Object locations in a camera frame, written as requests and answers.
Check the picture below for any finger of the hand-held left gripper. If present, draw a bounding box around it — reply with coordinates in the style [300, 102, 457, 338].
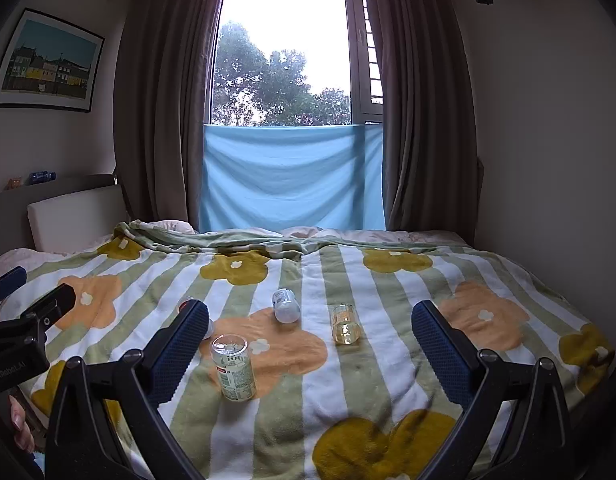
[0, 283, 77, 333]
[0, 266, 29, 305]

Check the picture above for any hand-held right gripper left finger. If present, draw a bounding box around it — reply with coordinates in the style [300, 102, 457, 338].
[44, 299, 211, 480]

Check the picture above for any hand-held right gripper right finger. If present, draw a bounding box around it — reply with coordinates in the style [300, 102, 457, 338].
[411, 300, 573, 480]

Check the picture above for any green label drink can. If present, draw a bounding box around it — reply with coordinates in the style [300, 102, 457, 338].
[210, 334, 257, 402]

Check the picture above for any clear amber glass cup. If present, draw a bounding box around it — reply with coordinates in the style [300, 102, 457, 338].
[331, 303, 361, 346]

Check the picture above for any person's left hand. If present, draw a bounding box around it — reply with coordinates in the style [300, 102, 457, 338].
[8, 394, 35, 453]

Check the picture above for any floral striped blanket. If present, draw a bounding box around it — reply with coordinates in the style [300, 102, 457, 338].
[0, 220, 616, 480]

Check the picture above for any dark headboard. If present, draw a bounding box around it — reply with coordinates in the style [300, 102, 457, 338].
[0, 173, 120, 262]

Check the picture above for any white headboard cushion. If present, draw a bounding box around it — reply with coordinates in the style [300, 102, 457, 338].
[27, 183, 127, 252]

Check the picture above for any light blue cloth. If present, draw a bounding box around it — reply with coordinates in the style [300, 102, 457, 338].
[198, 123, 387, 234]

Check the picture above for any brown curtain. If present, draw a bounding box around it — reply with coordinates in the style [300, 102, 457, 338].
[364, 0, 479, 250]
[112, 0, 227, 234]

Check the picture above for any window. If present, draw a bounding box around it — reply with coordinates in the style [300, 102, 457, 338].
[207, 0, 387, 129]

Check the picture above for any framed wall picture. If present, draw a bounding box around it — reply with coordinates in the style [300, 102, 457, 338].
[0, 7, 106, 113]

